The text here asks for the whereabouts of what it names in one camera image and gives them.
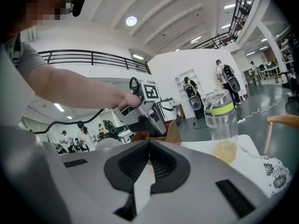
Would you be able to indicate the person's left forearm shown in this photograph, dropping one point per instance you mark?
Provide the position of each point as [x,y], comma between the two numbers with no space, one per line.
[77,92]

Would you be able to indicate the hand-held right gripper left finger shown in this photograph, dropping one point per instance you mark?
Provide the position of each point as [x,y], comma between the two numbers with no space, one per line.
[93,183]

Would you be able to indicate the clear bottle green band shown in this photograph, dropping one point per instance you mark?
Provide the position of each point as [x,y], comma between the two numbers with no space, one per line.
[224,129]

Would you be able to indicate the black white backpack rig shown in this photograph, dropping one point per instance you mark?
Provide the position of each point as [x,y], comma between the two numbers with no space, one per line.
[195,99]
[232,81]

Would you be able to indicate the floral seat cushion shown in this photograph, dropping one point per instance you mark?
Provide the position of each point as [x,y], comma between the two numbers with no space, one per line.
[276,174]

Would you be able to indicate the wooden back chair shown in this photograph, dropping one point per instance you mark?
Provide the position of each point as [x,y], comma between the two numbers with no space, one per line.
[285,120]

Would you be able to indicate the brown wooden compartment box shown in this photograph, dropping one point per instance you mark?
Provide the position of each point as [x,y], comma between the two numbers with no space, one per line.
[174,132]

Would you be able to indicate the white shelf cabinet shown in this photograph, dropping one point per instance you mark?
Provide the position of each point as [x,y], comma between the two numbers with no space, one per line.
[181,83]

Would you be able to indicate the dark grey white machine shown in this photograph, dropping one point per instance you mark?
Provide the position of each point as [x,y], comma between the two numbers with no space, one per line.
[170,107]

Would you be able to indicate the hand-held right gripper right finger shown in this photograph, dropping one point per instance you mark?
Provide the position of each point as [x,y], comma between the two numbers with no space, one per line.
[198,183]

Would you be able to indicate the person's head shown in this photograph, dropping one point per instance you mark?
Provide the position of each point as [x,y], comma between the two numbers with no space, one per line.
[44,6]

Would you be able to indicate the black balcony railing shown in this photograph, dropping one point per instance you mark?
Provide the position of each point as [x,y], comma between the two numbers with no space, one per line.
[93,55]

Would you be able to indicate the grey upholstered chair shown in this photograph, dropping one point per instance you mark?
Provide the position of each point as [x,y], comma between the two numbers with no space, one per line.
[109,143]

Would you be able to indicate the person's grey shirt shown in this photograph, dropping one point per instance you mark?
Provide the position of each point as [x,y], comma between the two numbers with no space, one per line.
[30,55]

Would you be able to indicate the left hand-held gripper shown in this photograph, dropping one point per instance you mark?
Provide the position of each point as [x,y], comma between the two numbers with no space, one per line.
[150,91]

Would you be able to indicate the black head-mounted camera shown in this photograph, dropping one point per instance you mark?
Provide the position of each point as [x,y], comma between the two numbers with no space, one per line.
[79,1]

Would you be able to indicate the person's left hand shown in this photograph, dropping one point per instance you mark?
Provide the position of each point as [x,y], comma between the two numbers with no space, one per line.
[130,101]

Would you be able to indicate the white power strip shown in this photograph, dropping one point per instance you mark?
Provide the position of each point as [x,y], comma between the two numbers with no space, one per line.
[241,119]

